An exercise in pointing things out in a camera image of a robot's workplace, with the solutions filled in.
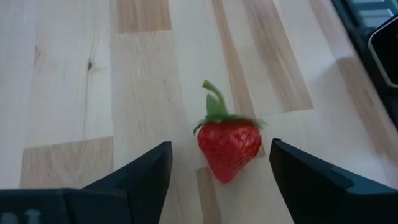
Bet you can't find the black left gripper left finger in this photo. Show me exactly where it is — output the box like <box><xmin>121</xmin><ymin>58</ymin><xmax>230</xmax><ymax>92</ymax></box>
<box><xmin>62</xmin><ymin>141</ymin><xmax>174</xmax><ymax>224</ymax></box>

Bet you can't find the red strawberry long green stem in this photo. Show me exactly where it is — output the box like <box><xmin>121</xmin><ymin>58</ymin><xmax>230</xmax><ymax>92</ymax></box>
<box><xmin>192</xmin><ymin>80</ymin><xmax>268</xmax><ymax>185</ymax></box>

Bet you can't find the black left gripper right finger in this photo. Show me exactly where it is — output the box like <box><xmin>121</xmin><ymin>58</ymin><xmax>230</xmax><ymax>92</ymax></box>
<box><xmin>269</xmin><ymin>138</ymin><xmax>398</xmax><ymax>224</ymax></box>

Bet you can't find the black box white rim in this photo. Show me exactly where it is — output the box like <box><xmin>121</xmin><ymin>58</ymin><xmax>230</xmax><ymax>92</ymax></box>
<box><xmin>367</xmin><ymin>14</ymin><xmax>398</xmax><ymax>89</ymax></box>

